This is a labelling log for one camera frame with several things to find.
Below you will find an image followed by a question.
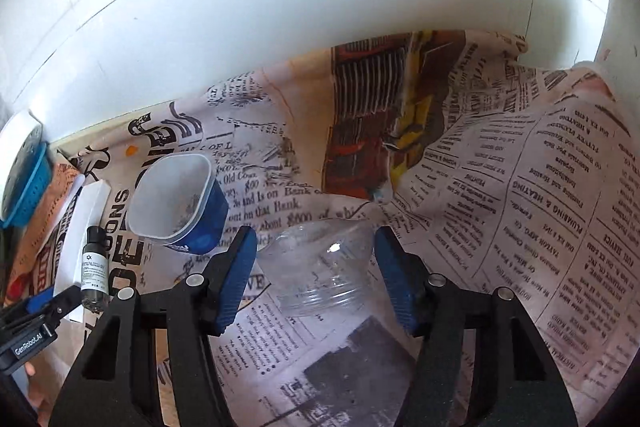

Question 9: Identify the newspaper print table cloth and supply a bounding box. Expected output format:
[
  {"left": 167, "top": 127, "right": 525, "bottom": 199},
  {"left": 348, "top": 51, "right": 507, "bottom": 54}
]
[{"left": 4, "top": 28, "right": 640, "bottom": 427}]

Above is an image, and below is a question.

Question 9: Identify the small dark bottle white label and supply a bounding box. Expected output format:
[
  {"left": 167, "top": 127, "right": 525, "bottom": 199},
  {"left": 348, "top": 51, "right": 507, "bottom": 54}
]
[{"left": 80, "top": 225, "right": 110, "bottom": 313}]

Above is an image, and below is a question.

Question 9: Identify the blue plastic basket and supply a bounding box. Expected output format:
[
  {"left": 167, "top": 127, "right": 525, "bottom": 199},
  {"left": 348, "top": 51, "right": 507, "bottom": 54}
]
[{"left": 1, "top": 127, "right": 52, "bottom": 229}]

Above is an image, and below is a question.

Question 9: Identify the white rectangular box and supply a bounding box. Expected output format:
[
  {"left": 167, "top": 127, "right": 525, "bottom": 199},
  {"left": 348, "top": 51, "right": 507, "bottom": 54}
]
[{"left": 54, "top": 180, "right": 111, "bottom": 324}]

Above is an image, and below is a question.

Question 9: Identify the left hand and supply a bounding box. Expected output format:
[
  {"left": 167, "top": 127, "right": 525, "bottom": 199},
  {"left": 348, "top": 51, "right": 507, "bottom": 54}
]
[{"left": 24, "top": 345, "right": 75, "bottom": 426}]

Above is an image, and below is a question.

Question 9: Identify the blue white yogurt cup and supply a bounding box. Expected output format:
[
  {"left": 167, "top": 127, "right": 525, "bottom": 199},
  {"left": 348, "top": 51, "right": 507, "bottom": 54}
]
[{"left": 126, "top": 153, "right": 229, "bottom": 255}]

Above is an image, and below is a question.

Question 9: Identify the white rice cooker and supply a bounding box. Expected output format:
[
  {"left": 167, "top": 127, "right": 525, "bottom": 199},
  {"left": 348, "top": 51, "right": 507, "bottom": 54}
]
[{"left": 596, "top": 0, "right": 639, "bottom": 81}]

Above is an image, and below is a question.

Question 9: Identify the orange booklet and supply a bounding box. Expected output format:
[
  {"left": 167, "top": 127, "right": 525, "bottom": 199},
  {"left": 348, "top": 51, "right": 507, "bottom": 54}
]
[{"left": 4, "top": 162, "right": 84, "bottom": 306}]

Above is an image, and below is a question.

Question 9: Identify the clear plastic cup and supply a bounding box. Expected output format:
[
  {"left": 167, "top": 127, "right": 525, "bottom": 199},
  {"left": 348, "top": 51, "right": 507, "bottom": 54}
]
[{"left": 257, "top": 219, "right": 374, "bottom": 317}]

